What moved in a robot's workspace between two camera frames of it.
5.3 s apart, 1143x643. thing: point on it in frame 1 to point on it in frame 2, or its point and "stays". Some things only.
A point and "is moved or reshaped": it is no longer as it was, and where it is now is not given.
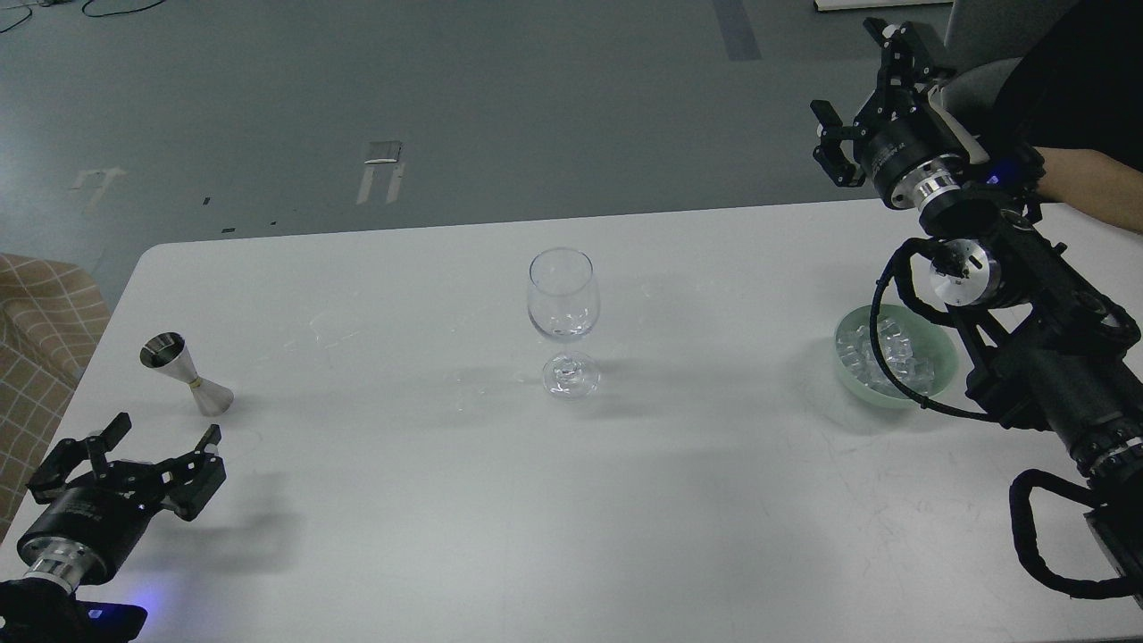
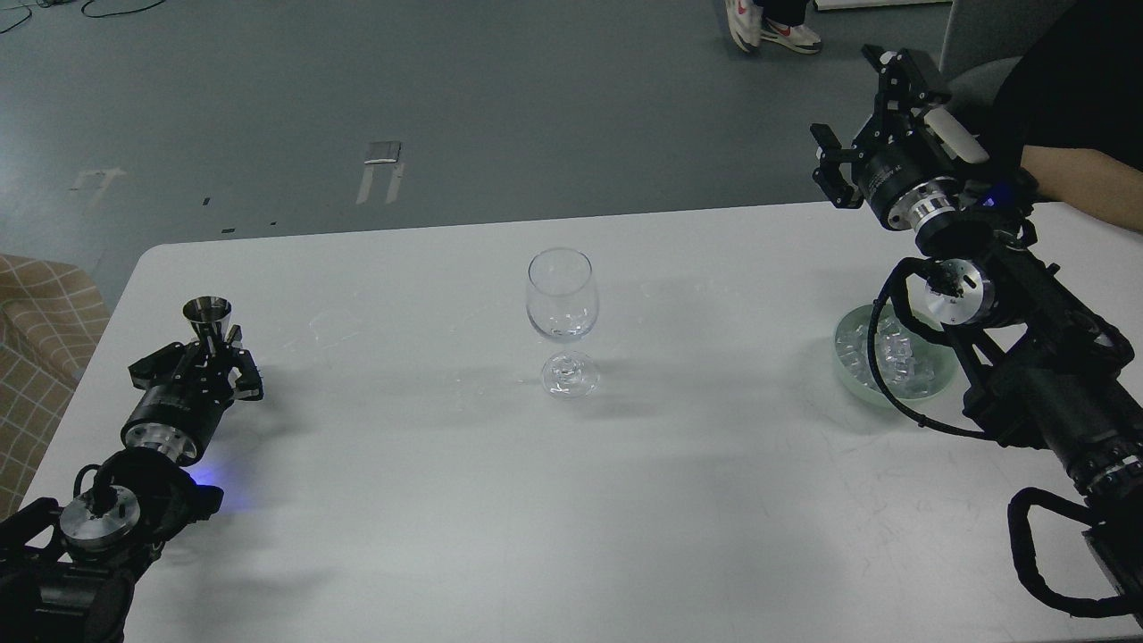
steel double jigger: (168, 352) is moved or reshaped
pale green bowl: (921, 354) stays
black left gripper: (86, 532) to (186, 388)
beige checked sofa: (51, 320) stays
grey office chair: (985, 40) stays
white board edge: (838, 4) stays
